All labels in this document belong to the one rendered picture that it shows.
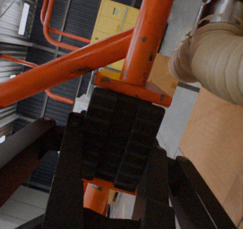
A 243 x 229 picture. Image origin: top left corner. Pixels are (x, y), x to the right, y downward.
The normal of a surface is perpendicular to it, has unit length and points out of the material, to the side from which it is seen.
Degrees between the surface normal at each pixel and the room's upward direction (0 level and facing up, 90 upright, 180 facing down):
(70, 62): 82
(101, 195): 103
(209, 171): 0
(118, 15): 90
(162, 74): 90
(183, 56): 42
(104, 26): 90
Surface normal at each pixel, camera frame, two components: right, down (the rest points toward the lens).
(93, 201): -0.23, 0.17
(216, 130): -0.95, -0.29
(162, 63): -0.04, 0.27
